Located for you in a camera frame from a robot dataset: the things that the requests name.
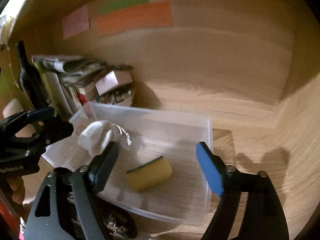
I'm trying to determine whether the small white cardboard box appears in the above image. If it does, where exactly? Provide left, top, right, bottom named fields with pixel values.
left=95, top=70, right=133, bottom=95

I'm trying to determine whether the person's left hand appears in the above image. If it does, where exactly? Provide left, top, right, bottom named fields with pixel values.
left=7, top=177, right=25, bottom=204

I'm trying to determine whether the folded newspaper stack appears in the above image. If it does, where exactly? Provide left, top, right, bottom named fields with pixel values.
left=31, top=55, right=107, bottom=86

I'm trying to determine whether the black cap with chains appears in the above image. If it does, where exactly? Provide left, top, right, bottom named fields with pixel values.
left=67, top=192, right=138, bottom=239

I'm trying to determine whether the dark wine bottle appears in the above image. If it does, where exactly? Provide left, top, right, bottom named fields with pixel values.
left=16, top=41, right=48, bottom=110

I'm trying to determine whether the white book upright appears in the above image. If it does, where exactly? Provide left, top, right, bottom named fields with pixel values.
left=41, top=72, right=73, bottom=116

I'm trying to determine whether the yellow green sponge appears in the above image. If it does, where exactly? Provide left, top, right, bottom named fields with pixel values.
left=126, top=156, right=172, bottom=191

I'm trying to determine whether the white cloth drawstring pouch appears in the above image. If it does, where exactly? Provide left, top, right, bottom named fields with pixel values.
left=77, top=120, right=132, bottom=158

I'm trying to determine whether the clear plastic storage box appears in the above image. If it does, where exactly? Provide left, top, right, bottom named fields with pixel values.
left=43, top=102, right=213, bottom=225

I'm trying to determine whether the red small box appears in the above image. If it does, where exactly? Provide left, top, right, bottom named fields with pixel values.
left=76, top=86, right=97, bottom=105

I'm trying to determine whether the orange sticky note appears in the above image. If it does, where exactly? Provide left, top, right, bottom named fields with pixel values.
left=95, top=2, right=172, bottom=35

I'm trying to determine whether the fruit-pattern booklet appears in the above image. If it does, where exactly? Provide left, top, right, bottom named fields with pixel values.
left=66, top=87, right=82, bottom=110

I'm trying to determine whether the green sticky note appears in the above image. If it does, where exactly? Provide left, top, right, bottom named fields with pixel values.
left=99, top=0, right=149, bottom=15

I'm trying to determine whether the pink sticky note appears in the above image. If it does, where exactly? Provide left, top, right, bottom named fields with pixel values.
left=62, top=5, right=90, bottom=40

